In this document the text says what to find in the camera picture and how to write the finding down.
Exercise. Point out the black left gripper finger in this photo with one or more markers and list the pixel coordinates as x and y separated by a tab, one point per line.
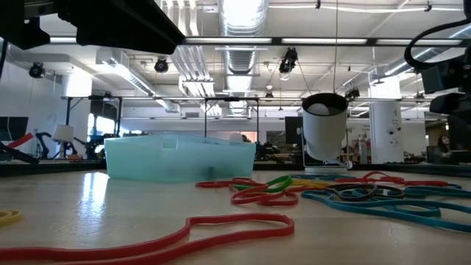
125	29

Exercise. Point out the red rubber band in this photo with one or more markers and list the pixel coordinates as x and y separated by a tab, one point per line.
213	184
55	254
404	182
283	201

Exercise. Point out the translucent teal plastic bin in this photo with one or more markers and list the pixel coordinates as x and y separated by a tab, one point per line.
165	162

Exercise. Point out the thin black rubber band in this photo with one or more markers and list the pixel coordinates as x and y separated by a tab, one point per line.
353	198

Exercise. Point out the yellow rubber band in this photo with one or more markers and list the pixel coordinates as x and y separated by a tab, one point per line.
11	217
312	183

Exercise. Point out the green rubber band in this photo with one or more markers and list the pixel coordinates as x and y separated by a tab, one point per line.
281	181

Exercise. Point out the black hanging spotlight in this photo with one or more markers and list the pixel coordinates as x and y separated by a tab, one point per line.
287	62
161	66
37	70
352	94

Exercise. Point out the person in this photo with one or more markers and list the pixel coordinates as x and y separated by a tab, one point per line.
444	141

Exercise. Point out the white pillar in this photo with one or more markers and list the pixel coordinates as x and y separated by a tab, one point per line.
386	129

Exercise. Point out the lamp with white shade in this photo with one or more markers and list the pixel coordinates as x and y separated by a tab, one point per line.
63	133

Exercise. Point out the red strip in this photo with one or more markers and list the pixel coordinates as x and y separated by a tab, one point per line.
20	140

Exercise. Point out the white cylindrical lamp on stand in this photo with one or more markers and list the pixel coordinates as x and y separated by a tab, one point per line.
324	136

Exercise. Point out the black crossbar with light strips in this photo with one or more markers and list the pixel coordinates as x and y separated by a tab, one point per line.
276	41

